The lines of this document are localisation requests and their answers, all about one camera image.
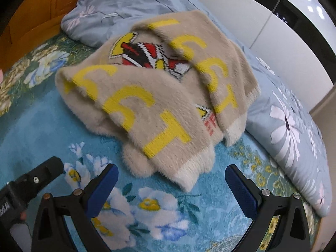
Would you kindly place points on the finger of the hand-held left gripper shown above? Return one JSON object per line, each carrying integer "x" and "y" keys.
{"x": 43, "y": 172}

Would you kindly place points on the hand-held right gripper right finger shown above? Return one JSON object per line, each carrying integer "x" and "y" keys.
{"x": 240, "y": 189}

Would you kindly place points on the orange wooden headboard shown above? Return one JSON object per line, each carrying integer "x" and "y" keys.
{"x": 31, "y": 5}

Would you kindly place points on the blue floral plush blanket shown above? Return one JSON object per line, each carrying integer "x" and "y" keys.
{"x": 52, "y": 136}

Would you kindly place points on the beige fuzzy printed sweater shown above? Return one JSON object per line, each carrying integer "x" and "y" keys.
{"x": 157, "y": 92}

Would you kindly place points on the white glossy wardrobe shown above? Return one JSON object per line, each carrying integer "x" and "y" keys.
{"x": 249, "y": 13}

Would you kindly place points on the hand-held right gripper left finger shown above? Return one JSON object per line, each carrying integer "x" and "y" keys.
{"x": 103, "y": 189}

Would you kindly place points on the grey-blue floral quilt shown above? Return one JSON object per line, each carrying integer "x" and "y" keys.
{"x": 275, "y": 105}

